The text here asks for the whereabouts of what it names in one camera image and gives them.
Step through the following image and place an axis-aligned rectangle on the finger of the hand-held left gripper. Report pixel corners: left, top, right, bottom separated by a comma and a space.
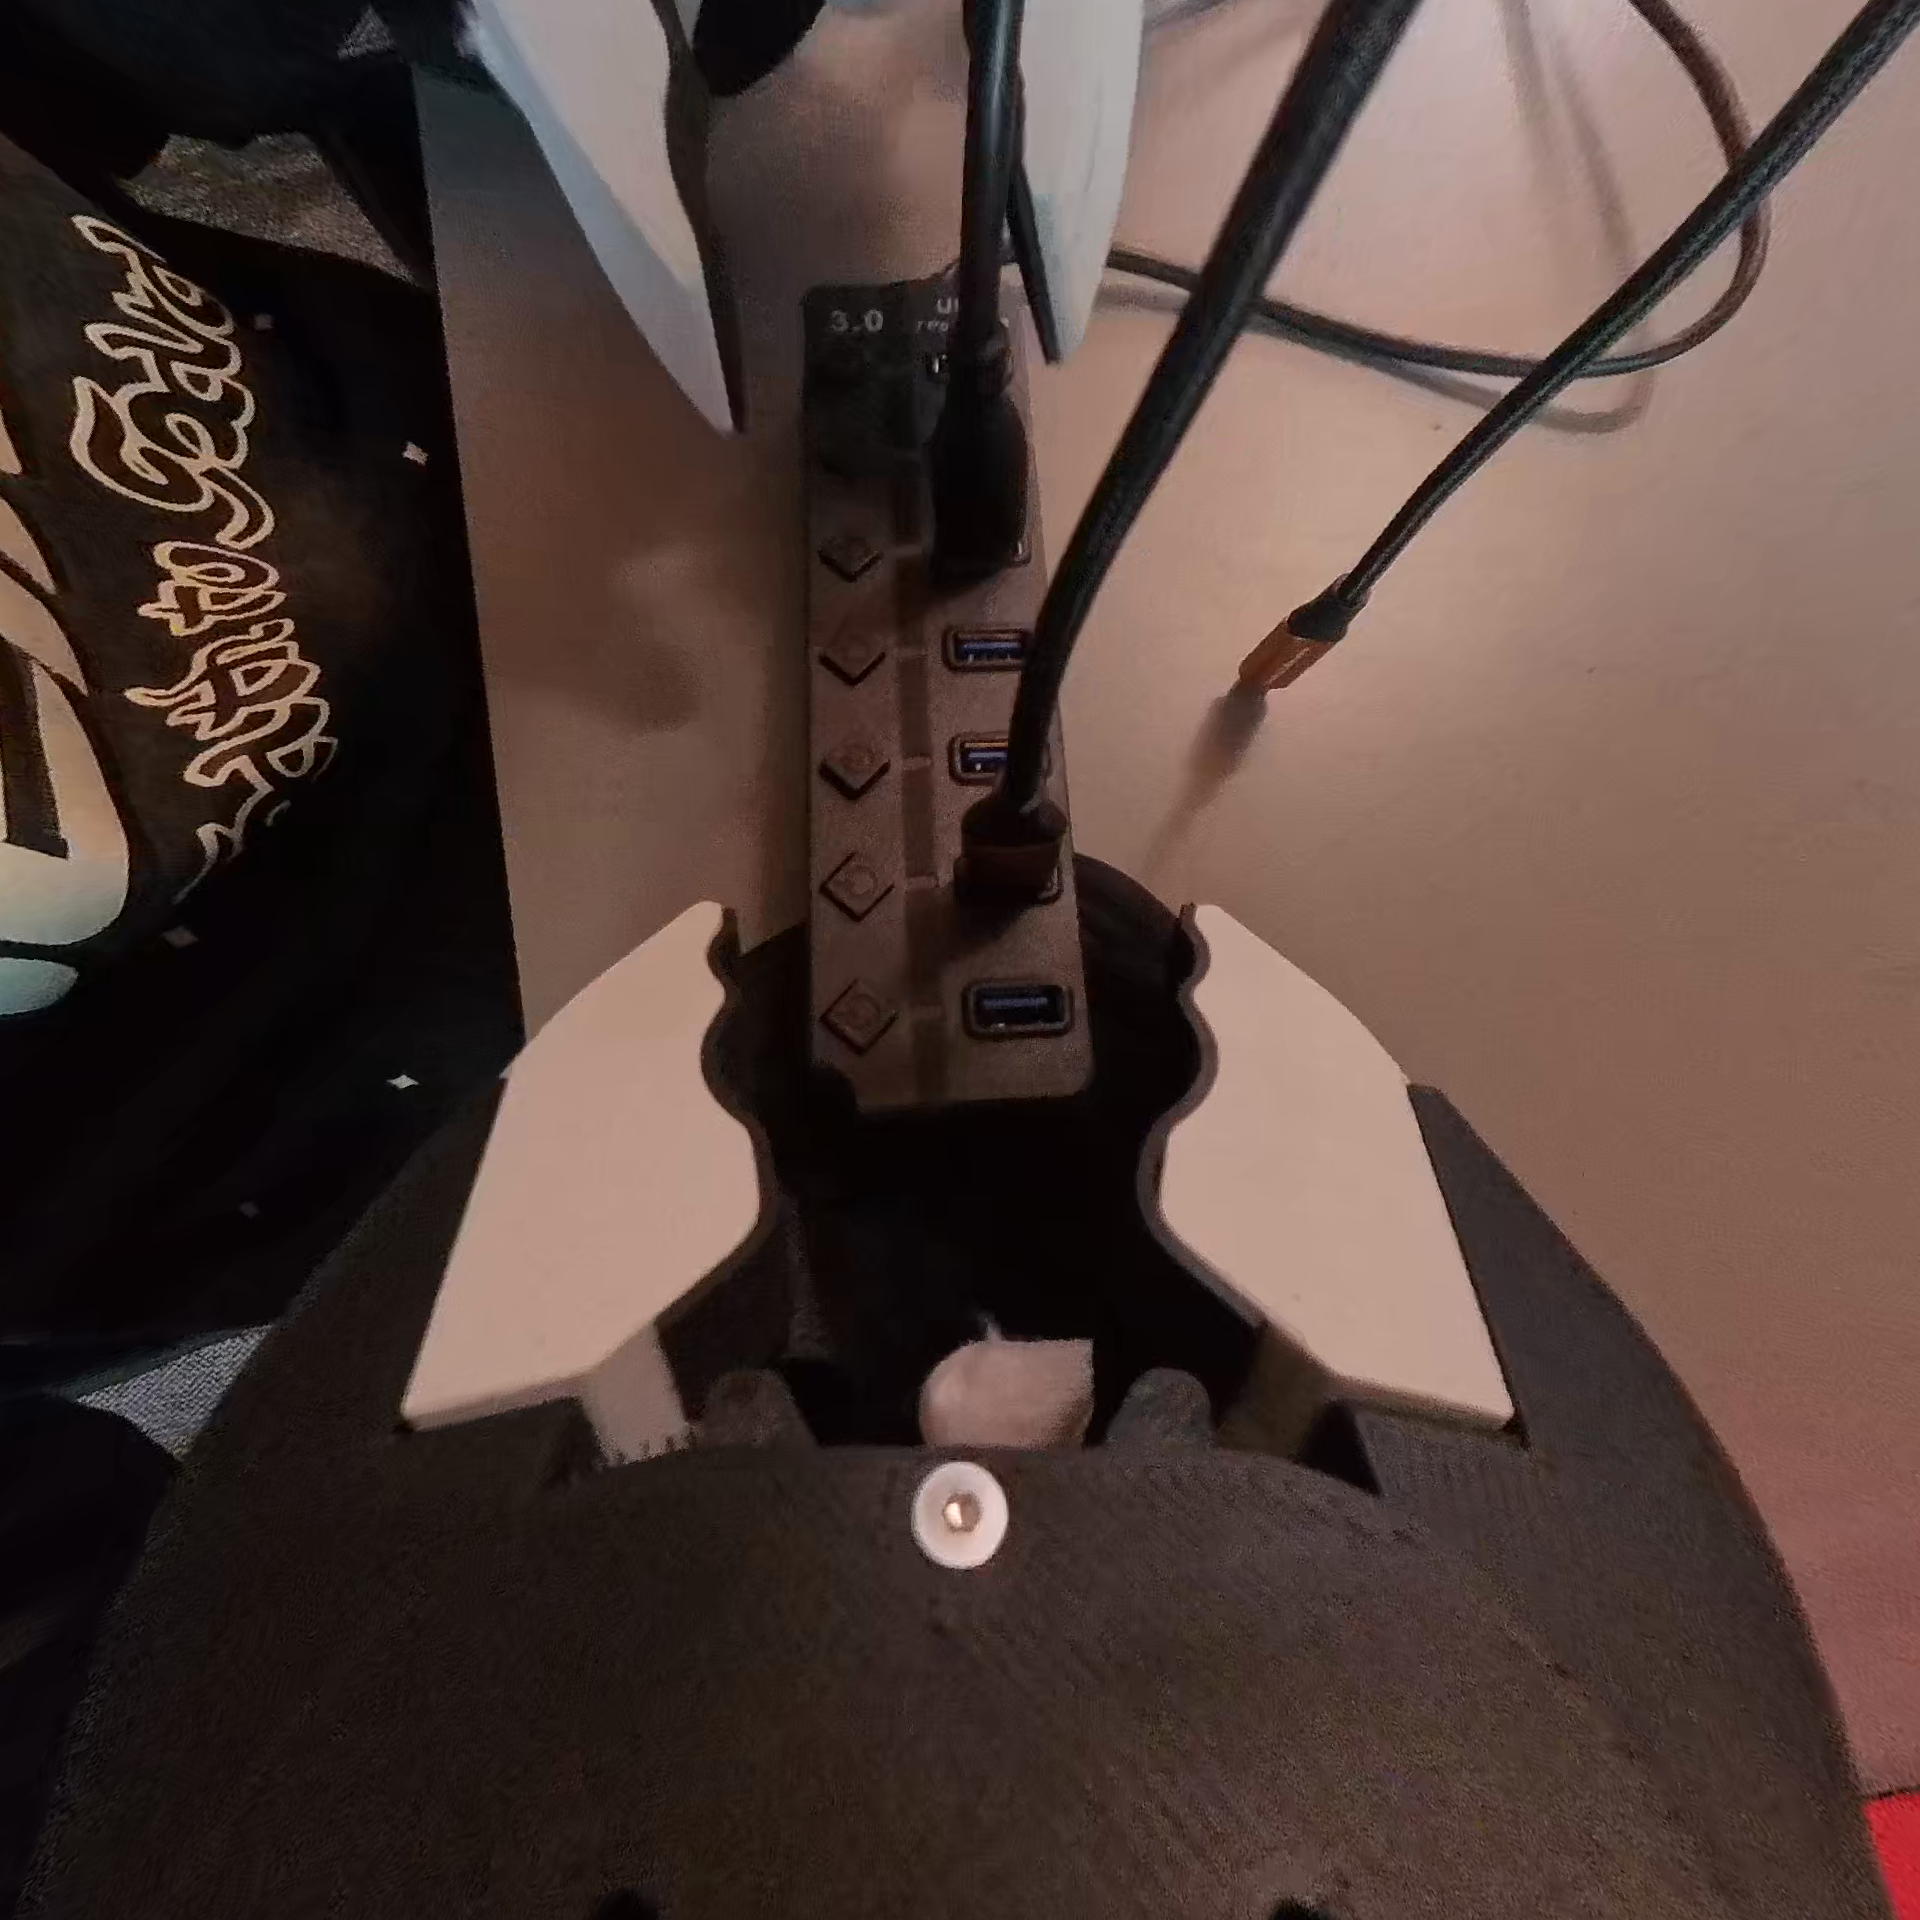
463, 0, 750, 439
1008, 0, 1146, 366

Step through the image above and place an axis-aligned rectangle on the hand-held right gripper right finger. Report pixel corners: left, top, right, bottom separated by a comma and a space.
1136, 899, 1518, 1442

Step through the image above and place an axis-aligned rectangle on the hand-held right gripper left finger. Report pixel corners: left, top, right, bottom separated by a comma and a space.
395, 899, 785, 1470

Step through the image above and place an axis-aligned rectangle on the black usb hub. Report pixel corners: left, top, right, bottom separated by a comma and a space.
802, 276, 1093, 1115

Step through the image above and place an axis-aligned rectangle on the thin black usb cable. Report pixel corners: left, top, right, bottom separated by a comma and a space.
1105, 0, 1775, 439

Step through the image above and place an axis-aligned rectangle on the person's black printed shirt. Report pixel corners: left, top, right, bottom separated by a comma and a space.
0, 0, 519, 1351

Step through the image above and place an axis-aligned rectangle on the red plastic bin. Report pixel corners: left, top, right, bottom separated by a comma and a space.
1852, 1776, 1920, 1920

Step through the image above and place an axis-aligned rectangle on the thick black usb cable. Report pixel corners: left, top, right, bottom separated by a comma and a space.
929, 0, 1038, 589

